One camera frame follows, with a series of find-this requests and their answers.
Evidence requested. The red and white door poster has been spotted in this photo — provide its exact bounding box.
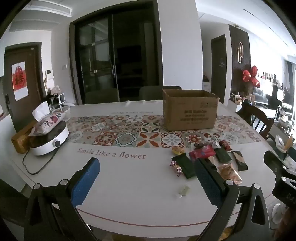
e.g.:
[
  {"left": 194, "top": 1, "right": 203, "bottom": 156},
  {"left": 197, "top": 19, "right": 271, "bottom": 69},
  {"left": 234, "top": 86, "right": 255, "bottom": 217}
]
[{"left": 11, "top": 61, "right": 29, "bottom": 101}]

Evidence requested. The golden gift box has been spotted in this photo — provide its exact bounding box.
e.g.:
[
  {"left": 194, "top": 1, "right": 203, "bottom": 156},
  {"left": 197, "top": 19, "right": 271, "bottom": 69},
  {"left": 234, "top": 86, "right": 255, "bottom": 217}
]
[{"left": 11, "top": 120, "right": 37, "bottom": 154}]

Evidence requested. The gold loop wall ornament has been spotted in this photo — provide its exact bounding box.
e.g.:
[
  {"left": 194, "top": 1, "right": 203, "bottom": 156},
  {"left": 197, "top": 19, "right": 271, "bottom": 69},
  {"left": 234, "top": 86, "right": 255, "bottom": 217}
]
[{"left": 237, "top": 42, "right": 244, "bottom": 63}]

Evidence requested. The floral tissue box cover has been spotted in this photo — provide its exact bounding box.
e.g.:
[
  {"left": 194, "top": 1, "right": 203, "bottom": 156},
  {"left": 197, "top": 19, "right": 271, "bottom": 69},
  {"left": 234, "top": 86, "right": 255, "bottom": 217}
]
[{"left": 28, "top": 101, "right": 67, "bottom": 137}]

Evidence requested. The brown entrance door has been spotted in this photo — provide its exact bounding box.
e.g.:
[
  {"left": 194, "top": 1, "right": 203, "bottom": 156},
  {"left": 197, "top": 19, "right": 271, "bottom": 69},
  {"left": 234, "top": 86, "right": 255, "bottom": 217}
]
[{"left": 5, "top": 43, "right": 45, "bottom": 130}]

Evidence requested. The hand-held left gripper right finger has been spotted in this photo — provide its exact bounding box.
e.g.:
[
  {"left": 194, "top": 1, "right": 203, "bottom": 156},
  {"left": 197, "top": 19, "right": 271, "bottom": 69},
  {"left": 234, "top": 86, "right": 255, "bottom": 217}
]
[{"left": 194, "top": 159, "right": 271, "bottom": 241}]

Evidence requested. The clear packet orange snack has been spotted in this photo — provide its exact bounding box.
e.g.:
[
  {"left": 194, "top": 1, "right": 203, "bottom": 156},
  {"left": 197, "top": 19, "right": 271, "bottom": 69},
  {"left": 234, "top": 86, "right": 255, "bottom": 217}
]
[{"left": 217, "top": 162, "right": 242, "bottom": 186}]

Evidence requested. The white electric cooker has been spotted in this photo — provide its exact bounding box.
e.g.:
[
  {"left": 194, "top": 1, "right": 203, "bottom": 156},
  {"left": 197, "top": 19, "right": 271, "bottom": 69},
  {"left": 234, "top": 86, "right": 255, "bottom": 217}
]
[{"left": 29, "top": 120, "right": 70, "bottom": 156}]

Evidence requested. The plain dark green snack packet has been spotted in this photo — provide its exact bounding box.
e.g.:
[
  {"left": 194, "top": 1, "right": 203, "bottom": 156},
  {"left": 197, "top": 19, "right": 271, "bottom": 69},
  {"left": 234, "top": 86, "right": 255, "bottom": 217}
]
[
  {"left": 214, "top": 147, "right": 232, "bottom": 163},
  {"left": 171, "top": 153, "right": 198, "bottom": 179}
]

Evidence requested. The dark green packet gold leaf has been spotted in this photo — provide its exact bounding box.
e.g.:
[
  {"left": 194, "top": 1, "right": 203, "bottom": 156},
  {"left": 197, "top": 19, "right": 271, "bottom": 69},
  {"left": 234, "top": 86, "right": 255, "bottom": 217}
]
[{"left": 231, "top": 151, "right": 248, "bottom": 171}]

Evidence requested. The white sideboard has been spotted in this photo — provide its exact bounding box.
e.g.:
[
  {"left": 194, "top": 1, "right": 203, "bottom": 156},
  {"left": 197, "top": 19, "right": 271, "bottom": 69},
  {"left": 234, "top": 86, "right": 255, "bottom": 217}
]
[{"left": 229, "top": 93, "right": 243, "bottom": 113}]

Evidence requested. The large red snack packet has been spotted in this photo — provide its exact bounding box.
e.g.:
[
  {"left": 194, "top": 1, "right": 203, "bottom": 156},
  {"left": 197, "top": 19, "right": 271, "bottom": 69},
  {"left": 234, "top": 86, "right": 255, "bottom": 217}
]
[{"left": 188, "top": 146, "right": 216, "bottom": 161}]

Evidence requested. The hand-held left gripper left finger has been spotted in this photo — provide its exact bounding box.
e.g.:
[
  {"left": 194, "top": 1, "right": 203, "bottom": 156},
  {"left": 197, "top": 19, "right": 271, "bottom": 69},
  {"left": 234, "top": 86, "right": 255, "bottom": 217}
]
[{"left": 24, "top": 158, "right": 101, "bottom": 241}]

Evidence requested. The dark room door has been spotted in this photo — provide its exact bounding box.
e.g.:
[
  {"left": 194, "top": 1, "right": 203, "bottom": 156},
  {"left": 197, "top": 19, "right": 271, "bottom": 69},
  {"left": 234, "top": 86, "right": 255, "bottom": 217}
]
[{"left": 210, "top": 35, "right": 227, "bottom": 104}]

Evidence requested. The dark sliding glass door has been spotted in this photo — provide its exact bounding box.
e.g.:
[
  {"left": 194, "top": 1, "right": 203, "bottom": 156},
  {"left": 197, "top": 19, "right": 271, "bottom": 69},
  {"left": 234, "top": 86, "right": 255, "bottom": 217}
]
[{"left": 69, "top": 1, "right": 163, "bottom": 105}]

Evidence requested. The dark slatted wall panel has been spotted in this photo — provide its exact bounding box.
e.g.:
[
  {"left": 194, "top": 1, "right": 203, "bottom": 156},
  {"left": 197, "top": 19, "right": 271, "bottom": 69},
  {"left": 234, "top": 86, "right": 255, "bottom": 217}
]
[{"left": 229, "top": 24, "right": 251, "bottom": 98}]

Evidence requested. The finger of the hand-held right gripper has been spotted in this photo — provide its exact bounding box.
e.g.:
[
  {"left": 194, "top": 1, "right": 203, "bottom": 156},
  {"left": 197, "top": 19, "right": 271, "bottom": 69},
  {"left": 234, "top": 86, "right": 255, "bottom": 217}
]
[{"left": 264, "top": 151, "right": 296, "bottom": 174}]

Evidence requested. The brown wooden chair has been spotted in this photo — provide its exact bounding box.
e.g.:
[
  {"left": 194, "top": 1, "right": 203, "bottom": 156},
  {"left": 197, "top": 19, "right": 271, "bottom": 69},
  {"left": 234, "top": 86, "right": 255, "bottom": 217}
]
[{"left": 236, "top": 102, "right": 274, "bottom": 139}]

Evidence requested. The small red snack packet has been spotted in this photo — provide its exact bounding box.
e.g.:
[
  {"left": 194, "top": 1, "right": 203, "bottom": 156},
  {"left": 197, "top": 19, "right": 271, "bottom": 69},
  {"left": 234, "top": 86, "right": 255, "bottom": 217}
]
[{"left": 218, "top": 140, "right": 233, "bottom": 151}]

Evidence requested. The pale candy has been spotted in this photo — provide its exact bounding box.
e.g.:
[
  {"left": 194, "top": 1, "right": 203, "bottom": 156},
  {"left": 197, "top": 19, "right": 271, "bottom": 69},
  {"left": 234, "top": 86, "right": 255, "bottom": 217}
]
[{"left": 177, "top": 185, "right": 191, "bottom": 198}]

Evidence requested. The shiny foil candy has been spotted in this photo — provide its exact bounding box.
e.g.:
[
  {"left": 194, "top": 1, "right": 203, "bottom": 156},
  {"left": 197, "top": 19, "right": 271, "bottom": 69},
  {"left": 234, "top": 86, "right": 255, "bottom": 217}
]
[{"left": 170, "top": 161, "right": 184, "bottom": 177}]

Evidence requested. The brown cardboard box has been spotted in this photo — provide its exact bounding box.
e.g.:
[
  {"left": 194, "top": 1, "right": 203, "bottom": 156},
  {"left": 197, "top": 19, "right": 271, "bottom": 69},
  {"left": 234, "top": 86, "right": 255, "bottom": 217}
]
[{"left": 162, "top": 89, "right": 220, "bottom": 131}]

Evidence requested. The black power cable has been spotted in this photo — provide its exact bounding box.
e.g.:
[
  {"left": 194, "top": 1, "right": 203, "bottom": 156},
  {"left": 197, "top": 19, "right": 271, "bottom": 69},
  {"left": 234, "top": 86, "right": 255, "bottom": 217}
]
[{"left": 22, "top": 151, "right": 57, "bottom": 175}]

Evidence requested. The red foil balloon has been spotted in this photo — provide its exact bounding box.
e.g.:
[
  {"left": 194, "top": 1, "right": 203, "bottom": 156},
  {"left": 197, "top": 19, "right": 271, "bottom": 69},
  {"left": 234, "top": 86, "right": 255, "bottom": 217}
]
[{"left": 242, "top": 65, "right": 260, "bottom": 88}]

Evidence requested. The pale flower bouquet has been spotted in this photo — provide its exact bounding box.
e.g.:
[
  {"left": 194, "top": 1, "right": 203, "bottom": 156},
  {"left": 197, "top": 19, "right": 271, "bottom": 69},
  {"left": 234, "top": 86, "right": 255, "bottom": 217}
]
[{"left": 47, "top": 86, "right": 62, "bottom": 102}]

